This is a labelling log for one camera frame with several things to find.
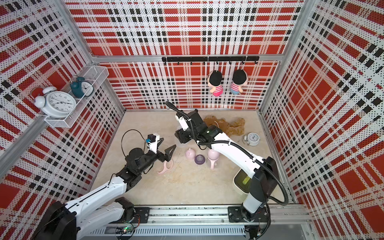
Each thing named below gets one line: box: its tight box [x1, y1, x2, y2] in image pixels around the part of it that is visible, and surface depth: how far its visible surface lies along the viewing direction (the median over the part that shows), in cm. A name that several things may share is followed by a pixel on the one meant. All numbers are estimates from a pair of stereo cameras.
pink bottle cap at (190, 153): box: [185, 148, 196, 160], surface depth 95 cm
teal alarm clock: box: [70, 76, 94, 99], surface depth 73 cm
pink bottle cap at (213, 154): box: [207, 149, 220, 160], surface depth 80 cm
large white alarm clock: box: [34, 86, 77, 119], surface depth 63 cm
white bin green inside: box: [233, 168, 252, 195], surface depth 80 cm
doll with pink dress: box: [207, 70, 224, 97], surface depth 98 cm
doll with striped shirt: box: [230, 69, 248, 95], surface depth 99 cm
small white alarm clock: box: [242, 132, 260, 147], surface depth 101 cm
